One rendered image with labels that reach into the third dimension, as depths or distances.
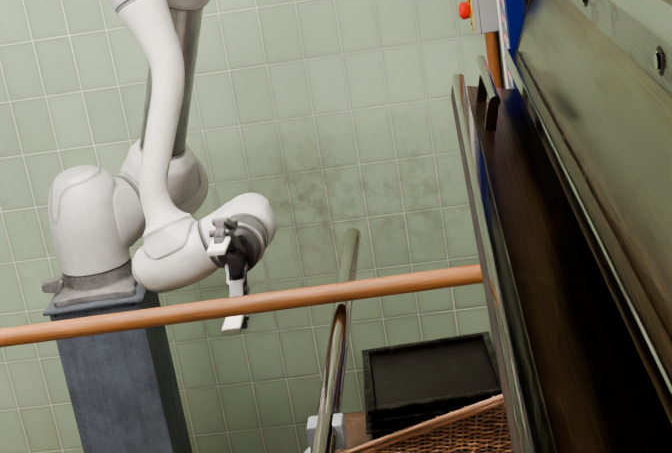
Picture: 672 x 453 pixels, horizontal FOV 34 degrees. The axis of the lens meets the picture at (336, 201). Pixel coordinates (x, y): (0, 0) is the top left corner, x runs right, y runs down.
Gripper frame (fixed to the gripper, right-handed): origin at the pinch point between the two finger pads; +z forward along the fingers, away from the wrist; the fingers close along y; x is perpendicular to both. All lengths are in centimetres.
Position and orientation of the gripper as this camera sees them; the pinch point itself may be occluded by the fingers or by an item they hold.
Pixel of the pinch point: (224, 290)
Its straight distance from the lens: 180.8
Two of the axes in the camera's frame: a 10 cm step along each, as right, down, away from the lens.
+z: -0.4, 3.1, -9.5
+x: -9.9, 1.3, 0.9
